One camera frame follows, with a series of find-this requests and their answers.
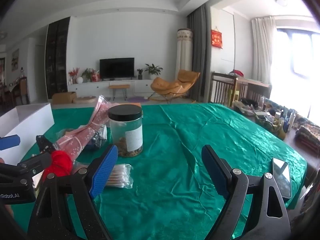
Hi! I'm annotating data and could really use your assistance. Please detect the pile of cosmetic bottles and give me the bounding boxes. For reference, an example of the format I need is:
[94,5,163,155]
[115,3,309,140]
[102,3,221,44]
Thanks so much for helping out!
[232,96,300,140]

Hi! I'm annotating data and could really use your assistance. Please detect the pink floral packet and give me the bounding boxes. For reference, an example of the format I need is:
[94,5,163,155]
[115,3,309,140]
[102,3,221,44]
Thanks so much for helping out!
[54,95,118,157]

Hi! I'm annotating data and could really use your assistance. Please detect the purple floor mat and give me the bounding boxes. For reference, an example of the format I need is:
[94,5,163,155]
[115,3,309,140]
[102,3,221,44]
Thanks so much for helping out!
[127,95,148,103]

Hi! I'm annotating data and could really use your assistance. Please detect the cotton swab pack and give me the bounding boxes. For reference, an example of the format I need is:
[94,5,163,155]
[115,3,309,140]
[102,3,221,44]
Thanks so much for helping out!
[106,164,134,189]

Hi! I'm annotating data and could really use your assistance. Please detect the flat screen television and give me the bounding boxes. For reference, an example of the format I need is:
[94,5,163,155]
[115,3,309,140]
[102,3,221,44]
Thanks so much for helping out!
[99,58,135,79]

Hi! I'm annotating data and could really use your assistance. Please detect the red fabric pouch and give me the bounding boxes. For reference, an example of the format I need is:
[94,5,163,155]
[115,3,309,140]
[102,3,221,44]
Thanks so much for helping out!
[42,150,73,183]

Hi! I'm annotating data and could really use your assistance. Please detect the black display cabinet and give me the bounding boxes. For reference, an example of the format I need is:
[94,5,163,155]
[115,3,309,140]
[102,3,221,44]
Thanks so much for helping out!
[44,17,71,99]

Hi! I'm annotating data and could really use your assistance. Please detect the red flowers in white vase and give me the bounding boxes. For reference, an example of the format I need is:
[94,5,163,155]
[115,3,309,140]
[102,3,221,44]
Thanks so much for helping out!
[69,67,83,85]

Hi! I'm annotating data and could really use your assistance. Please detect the red wall calendar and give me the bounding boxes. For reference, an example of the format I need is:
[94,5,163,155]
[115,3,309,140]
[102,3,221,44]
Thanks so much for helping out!
[211,29,223,47]

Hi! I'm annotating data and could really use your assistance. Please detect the plant with red gift box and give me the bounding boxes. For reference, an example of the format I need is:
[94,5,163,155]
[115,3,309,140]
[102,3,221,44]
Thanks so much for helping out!
[81,68,100,82]

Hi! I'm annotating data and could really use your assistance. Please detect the round beige floor cushion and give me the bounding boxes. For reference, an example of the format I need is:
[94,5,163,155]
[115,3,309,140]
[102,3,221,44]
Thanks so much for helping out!
[73,96,97,104]

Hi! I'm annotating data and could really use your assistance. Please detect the orange rocking chair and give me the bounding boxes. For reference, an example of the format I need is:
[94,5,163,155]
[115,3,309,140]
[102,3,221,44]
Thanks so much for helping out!
[147,69,201,105]

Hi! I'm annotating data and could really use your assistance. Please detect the white cardboard box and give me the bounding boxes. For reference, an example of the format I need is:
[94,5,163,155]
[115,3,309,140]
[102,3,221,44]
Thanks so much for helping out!
[0,104,55,165]

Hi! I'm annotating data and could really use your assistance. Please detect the blue wave-pattern sachet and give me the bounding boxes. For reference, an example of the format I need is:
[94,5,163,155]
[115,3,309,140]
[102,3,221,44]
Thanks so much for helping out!
[89,132,108,151]

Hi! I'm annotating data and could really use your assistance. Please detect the white sheer curtain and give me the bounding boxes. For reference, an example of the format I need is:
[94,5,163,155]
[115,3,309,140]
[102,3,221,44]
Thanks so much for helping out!
[251,16,277,85]

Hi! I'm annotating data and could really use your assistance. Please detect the wooden bench with hairpin legs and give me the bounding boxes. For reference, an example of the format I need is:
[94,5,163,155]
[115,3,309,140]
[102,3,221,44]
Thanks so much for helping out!
[108,84,131,101]

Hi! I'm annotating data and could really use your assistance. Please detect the covered standing air conditioner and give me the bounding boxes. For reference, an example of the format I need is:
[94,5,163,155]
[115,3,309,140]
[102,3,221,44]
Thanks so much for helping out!
[176,28,194,73]

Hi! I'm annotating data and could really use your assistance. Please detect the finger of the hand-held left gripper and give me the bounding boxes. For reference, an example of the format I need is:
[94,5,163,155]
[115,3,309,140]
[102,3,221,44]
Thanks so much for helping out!
[0,134,21,151]
[16,152,52,180]

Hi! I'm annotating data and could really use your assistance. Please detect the black smartphone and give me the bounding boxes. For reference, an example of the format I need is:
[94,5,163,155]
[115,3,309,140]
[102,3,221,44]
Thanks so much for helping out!
[272,157,292,198]

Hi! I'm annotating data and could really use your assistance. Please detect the clear jar with black lid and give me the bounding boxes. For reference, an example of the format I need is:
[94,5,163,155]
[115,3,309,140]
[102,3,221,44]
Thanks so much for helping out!
[108,104,143,157]

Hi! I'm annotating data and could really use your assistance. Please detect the stack of folded patterned fabric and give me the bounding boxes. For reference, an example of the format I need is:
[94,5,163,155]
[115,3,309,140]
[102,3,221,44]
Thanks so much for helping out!
[295,124,320,153]

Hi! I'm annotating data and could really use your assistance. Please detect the brown cardboard box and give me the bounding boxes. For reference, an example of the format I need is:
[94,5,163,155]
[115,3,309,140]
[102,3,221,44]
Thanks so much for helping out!
[51,92,77,105]

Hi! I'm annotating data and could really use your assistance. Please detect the large potted green plant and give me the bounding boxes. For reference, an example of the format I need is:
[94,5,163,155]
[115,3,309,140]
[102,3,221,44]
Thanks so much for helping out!
[144,64,163,80]

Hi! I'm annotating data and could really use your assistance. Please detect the green satin tablecloth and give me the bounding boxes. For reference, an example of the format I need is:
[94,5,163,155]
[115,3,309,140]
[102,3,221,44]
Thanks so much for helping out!
[19,102,308,240]

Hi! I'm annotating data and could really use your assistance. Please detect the framed wall picture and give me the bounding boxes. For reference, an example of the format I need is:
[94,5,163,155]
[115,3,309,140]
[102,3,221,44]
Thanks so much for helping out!
[11,49,20,70]

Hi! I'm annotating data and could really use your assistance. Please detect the grey curtain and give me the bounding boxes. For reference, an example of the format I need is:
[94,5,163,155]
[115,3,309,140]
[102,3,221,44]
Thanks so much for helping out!
[187,4,212,103]

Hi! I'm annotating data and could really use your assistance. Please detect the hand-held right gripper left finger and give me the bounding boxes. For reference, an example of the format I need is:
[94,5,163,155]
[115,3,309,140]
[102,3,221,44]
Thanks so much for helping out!
[27,144,118,240]

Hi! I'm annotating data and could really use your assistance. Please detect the black beaded mesh bag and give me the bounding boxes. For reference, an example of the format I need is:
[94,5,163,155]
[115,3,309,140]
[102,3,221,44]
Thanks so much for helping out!
[36,135,54,153]

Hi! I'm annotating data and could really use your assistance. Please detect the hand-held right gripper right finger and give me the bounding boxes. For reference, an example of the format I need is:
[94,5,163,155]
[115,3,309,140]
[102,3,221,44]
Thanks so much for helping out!
[201,144,292,240]

